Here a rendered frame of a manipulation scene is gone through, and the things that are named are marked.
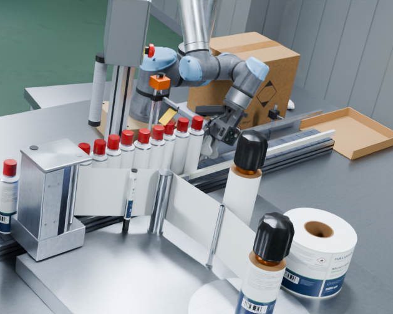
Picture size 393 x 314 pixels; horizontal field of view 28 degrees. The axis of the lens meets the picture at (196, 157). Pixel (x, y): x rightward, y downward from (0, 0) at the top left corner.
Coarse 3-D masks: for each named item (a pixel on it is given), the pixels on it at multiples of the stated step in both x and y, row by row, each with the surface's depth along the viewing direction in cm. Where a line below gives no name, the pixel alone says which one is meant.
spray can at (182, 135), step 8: (184, 120) 231; (184, 128) 231; (176, 136) 231; (184, 136) 231; (176, 144) 232; (184, 144) 232; (176, 152) 233; (184, 152) 234; (176, 160) 235; (184, 160) 236; (176, 168) 236
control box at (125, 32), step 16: (112, 0) 197; (128, 0) 198; (144, 0) 198; (112, 16) 199; (128, 16) 200; (144, 16) 200; (112, 32) 201; (128, 32) 202; (144, 32) 202; (112, 48) 203; (128, 48) 204; (144, 48) 205; (112, 64) 206; (128, 64) 206
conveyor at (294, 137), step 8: (296, 136) 282; (304, 136) 283; (272, 144) 273; (280, 144) 274; (312, 144) 279; (280, 152) 269; (288, 152) 270; (208, 160) 255; (216, 160) 256; (224, 160) 257; (264, 160) 262; (200, 168) 249; (200, 176) 245; (208, 176) 246; (80, 216) 214; (0, 240) 199
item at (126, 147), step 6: (126, 132) 218; (132, 132) 218; (126, 138) 217; (132, 138) 218; (120, 144) 219; (126, 144) 218; (132, 144) 220; (126, 150) 218; (132, 150) 219; (126, 156) 219; (132, 156) 220; (120, 162) 220; (126, 162) 220; (132, 162) 222; (120, 168) 221; (126, 168) 221
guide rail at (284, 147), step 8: (312, 136) 276; (320, 136) 278; (328, 136) 282; (288, 144) 267; (296, 144) 270; (304, 144) 274; (272, 152) 262; (232, 160) 250; (208, 168) 243; (216, 168) 245; (224, 168) 248; (184, 176) 236; (192, 176) 239
